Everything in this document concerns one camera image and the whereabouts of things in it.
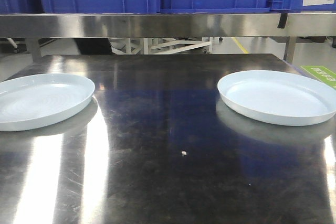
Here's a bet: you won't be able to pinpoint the green floor sign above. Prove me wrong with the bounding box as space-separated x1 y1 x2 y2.
301 66 336 89

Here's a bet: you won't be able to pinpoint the light blue plate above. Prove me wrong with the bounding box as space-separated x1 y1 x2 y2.
217 70 335 126
1 73 95 132

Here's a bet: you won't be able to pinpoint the black tape strip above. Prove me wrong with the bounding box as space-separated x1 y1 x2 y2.
277 13 288 29

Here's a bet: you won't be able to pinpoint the steel shelf leg left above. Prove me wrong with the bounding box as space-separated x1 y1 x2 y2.
25 38 42 62

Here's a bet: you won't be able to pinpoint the steel shelf leg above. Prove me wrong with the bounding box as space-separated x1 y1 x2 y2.
25 38 42 62
283 36 297 64

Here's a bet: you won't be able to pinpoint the dark trousers of person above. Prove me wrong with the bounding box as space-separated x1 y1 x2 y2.
74 38 113 55

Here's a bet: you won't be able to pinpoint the white metal frame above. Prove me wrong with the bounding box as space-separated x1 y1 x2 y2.
109 37 214 55

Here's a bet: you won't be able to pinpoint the steel shelf leg right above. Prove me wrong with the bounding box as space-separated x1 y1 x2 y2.
283 36 297 64

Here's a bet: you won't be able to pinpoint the stainless steel shelf rail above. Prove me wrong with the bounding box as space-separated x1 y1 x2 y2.
1 13 335 38

